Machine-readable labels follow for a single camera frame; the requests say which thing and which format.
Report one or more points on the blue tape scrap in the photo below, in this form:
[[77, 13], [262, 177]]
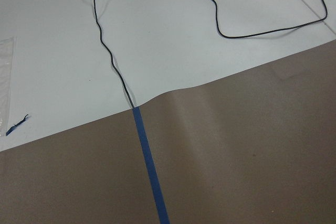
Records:
[[12, 128]]

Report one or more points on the clear plastic bag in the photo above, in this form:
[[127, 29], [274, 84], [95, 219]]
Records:
[[7, 55]]

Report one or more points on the brown paper table cover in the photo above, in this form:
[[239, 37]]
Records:
[[254, 147]]

